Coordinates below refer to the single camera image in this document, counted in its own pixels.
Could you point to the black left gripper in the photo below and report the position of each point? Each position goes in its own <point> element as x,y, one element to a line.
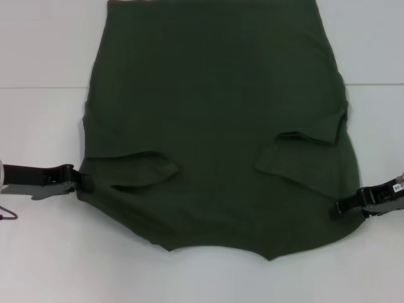
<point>28,175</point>

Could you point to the dark green shirt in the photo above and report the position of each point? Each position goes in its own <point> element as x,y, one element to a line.
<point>214,132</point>

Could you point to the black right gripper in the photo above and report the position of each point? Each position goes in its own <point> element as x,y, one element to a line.
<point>386,195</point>

